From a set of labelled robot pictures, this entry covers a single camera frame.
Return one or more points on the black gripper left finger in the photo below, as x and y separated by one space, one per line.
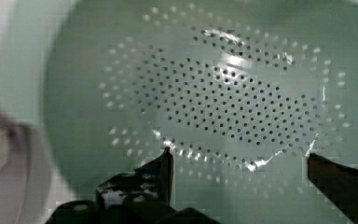
140 197

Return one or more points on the mint green oval strainer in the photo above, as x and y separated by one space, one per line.
241 92

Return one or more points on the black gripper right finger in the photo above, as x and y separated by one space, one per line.
337 182

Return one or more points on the grey round plate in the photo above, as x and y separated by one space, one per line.
26 178

